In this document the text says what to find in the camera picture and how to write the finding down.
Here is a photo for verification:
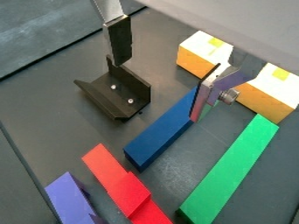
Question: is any red stepped block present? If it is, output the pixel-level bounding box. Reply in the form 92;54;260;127
81;143;173;224

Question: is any yellow white cube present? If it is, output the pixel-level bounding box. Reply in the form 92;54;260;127
237;63;299;124
176;31;232;79

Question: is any purple stepped block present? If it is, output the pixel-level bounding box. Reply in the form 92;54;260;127
45;171;108;224

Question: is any blue rectangular block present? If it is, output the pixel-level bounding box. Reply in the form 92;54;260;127
124;88;196;172

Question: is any green rectangular block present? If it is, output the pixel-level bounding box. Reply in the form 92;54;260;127
176;114;279;224

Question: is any yellow white cube left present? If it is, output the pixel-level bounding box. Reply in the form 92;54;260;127
176;31;232;79

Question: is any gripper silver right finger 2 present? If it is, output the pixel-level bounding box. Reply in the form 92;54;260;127
189;63;253;123

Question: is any yellow white cube right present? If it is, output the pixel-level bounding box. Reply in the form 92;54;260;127
237;63;299;124

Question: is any gripper black left finger 2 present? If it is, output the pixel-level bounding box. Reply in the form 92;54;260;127
89;0;132;67

